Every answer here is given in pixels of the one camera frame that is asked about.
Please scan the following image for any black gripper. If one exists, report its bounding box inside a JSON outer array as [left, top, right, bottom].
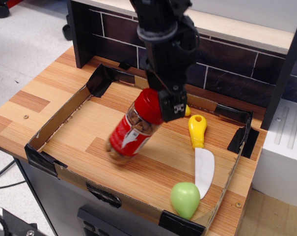
[[137, 15, 200, 122]]

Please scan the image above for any red lidded spice bottle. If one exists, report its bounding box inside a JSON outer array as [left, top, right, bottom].
[[106, 88, 163, 165]]

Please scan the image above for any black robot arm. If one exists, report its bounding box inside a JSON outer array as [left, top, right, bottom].
[[131, 0, 200, 122]]

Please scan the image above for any yellow toy banana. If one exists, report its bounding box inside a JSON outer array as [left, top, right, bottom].
[[185, 105, 191, 117]]

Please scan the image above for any green toy pear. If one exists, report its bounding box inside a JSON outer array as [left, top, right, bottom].
[[170, 182, 200, 220]]

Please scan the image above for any dark brick pattern shelf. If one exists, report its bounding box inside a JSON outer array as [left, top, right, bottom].
[[67, 0, 297, 130]]

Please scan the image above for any white grooved block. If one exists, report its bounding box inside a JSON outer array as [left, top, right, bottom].
[[252, 99, 297, 206]]

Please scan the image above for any black chair caster wheel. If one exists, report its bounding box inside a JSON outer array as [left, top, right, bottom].
[[62, 15, 73, 41]]

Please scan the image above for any black device under table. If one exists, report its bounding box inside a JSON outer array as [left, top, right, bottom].
[[77, 206, 134, 236]]

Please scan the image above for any black caster top left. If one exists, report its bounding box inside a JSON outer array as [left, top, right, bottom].
[[0, 0, 10, 18]]

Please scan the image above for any yellow handled toy knife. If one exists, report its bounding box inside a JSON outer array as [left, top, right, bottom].
[[188, 115, 215, 200]]

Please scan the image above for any black cable on floor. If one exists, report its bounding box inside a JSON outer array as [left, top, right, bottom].
[[0, 161, 26, 190]]

